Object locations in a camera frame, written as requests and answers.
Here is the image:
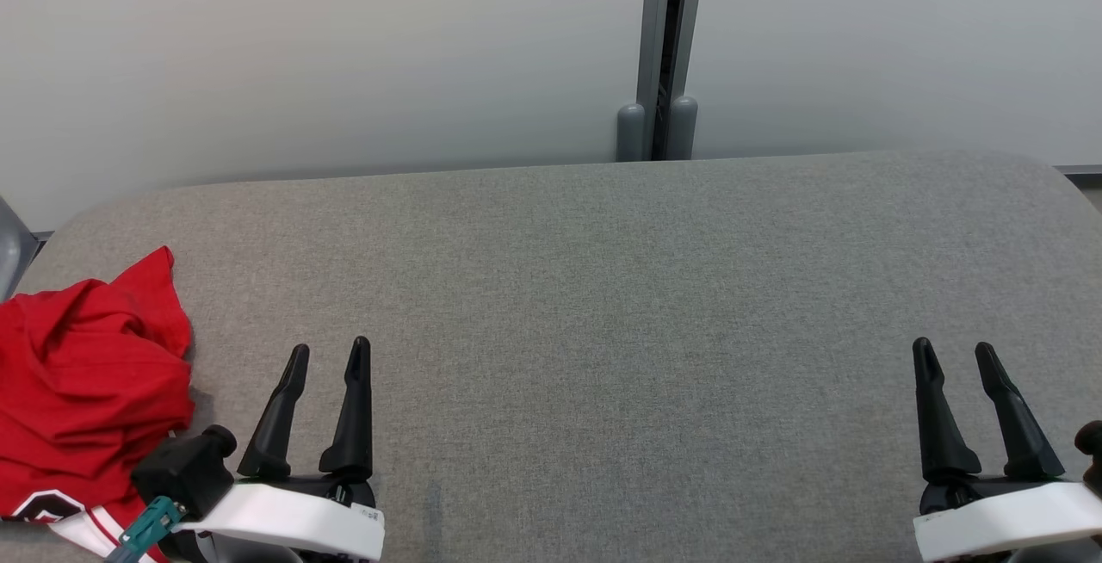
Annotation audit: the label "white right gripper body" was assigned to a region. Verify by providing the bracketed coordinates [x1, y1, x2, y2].
[913, 476, 1102, 563]

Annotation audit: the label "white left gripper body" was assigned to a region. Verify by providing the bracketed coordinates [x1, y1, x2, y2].
[176, 474, 386, 561]

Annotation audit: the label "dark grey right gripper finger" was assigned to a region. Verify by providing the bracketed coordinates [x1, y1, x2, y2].
[975, 342, 1067, 480]
[912, 337, 982, 483]

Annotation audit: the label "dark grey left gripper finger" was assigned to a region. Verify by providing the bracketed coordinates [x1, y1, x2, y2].
[319, 337, 375, 477]
[237, 344, 310, 479]

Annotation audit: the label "red shirt with white trim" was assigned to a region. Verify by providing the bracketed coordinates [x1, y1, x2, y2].
[0, 246, 198, 563]

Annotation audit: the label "left teal plug black cable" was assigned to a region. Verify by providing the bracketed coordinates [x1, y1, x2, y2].
[105, 496, 187, 563]

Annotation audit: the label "grey metal partition post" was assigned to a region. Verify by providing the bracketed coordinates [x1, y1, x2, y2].
[615, 0, 709, 163]

